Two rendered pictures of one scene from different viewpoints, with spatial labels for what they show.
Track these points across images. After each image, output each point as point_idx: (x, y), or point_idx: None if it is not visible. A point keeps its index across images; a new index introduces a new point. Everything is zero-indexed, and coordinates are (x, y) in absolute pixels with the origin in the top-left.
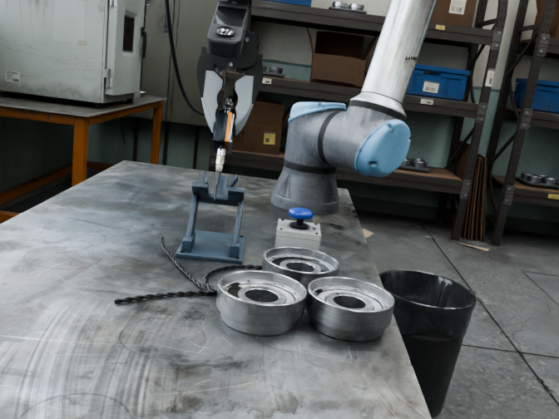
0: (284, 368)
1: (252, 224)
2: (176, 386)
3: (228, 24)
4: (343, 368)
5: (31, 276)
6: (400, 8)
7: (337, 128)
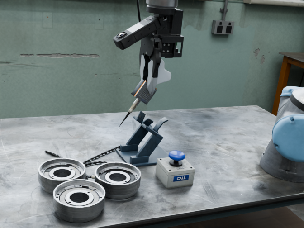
0: (12, 198)
1: (204, 159)
2: None
3: (130, 30)
4: (23, 214)
5: (56, 132)
6: None
7: (280, 111)
